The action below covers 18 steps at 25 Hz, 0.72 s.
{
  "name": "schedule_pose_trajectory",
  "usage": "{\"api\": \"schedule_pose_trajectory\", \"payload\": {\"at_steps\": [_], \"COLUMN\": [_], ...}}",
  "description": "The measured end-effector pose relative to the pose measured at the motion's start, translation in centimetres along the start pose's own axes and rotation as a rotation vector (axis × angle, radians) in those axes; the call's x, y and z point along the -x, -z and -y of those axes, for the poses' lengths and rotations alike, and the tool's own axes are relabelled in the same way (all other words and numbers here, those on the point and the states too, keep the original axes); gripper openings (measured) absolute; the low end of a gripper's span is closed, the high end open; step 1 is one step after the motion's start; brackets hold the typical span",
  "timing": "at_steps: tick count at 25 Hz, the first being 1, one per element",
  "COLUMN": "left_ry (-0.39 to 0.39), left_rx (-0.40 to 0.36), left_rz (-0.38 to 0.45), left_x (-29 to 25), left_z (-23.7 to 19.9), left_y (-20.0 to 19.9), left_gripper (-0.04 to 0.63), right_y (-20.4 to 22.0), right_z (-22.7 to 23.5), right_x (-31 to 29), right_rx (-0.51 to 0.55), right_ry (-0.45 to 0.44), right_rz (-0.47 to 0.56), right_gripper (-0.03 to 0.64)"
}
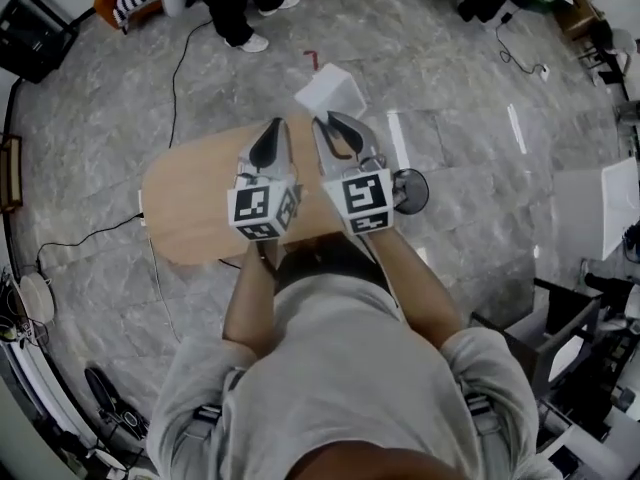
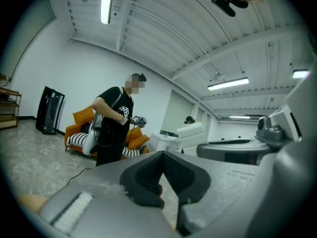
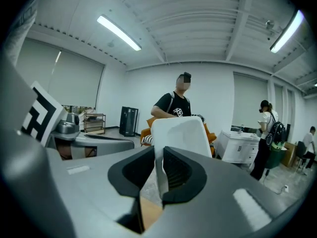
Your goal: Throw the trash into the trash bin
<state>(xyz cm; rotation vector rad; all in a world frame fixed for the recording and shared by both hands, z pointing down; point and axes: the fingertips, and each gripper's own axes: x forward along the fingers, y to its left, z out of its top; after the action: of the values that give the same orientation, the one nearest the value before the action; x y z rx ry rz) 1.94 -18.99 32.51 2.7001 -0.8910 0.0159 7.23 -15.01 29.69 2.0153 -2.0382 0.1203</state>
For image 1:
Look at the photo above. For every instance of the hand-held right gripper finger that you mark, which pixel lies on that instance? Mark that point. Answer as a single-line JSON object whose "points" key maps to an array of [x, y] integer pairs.
{"points": [[327, 160], [372, 150]]}

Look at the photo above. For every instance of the black cabinet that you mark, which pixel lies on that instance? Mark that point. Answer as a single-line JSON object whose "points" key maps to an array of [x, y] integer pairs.
{"points": [[35, 38]]}

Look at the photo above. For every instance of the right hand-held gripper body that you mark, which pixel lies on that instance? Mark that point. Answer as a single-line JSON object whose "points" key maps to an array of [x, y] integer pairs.
{"points": [[365, 198]]}

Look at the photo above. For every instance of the black mesh waste bin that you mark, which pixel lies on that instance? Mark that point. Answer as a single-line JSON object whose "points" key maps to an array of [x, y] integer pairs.
{"points": [[415, 193]]}

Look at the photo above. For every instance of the wooden rack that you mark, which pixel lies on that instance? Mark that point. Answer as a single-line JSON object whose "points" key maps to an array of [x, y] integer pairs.
{"points": [[10, 173]]}

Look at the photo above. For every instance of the white plastic tray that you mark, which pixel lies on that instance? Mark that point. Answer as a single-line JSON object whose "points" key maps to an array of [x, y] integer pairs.
{"points": [[330, 88]]}

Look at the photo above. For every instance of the white table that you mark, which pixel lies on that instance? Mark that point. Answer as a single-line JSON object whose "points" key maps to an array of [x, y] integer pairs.
{"points": [[600, 208]]}

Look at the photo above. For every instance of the person's black trousers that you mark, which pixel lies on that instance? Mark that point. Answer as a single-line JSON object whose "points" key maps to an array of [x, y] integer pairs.
{"points": [[330, 263]]}

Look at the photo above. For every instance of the person's grey shirt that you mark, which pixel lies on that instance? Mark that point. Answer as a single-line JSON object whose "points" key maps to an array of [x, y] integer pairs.
{"points": [[350, 378]]}

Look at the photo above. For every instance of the cardboard box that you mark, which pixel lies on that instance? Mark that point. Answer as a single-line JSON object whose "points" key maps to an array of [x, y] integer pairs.
{"points": [[580, 18]]}

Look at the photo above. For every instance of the white power strip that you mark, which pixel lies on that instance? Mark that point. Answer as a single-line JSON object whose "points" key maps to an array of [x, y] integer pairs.
{"points": [[142, 208]]}

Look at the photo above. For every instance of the person's right forearm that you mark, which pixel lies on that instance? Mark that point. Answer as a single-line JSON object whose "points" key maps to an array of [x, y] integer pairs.
{"points": [[420, 298]]}

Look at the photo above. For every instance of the oval wooden table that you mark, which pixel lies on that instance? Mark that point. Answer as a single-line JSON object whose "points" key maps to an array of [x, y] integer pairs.
{"points": [[190, 193]]}

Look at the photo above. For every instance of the brown wooden cabinet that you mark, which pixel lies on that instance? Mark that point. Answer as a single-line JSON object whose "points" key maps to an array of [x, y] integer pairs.
{"points": [[530, 348]]}

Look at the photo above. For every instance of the person's left forearm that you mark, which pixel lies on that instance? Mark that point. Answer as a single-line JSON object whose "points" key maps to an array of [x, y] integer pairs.
{"points": [[250, 308]]}

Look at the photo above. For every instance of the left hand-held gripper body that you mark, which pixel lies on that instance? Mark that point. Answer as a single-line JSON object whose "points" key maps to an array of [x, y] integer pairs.
{"points": [[257, 208]]}

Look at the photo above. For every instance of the white round floor device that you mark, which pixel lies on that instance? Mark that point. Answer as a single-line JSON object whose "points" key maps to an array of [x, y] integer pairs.
{"points": [[37, 298]]}

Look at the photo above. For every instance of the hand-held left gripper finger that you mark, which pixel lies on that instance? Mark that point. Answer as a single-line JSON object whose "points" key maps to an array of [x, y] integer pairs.
{"points": [[247, 160], [285, 158]]}

